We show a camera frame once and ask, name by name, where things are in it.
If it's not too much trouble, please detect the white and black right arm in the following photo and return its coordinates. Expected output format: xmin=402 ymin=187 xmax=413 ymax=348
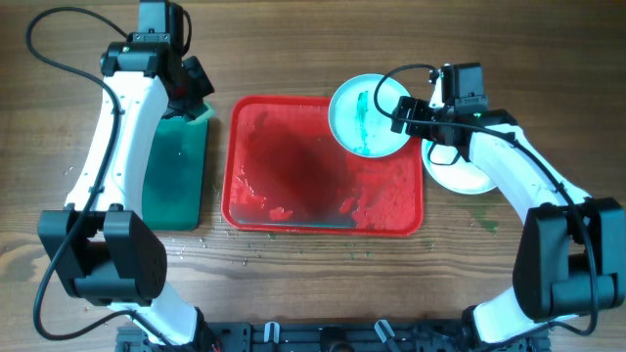
xmin=391 ymin=97 xmax=625 ymax=349

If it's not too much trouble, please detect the black tub of green water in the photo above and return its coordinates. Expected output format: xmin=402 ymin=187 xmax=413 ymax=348
xmin=142 ymin=112 xmax=210 ymax=231

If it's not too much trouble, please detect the red plastic tray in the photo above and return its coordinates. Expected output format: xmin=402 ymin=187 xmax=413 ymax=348
xmin=221 ymin=95 xmax=425 ymax=238

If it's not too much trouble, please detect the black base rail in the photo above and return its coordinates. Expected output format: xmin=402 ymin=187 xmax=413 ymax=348
xmin=115 ymin=320 xmax=552 ymax=352

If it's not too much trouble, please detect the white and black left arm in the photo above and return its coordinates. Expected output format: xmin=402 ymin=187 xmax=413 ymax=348
xmin=33 ymin=41 xmax=219 ymax=351

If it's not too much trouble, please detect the white plate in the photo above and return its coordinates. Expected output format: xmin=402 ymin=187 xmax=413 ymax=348
xmin=422 ymin=140 xmax=496 ymax=188
xmin=329 ymin=73 xmax=410 ymax=158

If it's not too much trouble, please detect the green and yellow sponge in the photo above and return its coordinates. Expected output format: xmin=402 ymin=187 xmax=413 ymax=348
xmin=185 ymin=102 xmax=215 ymax=125

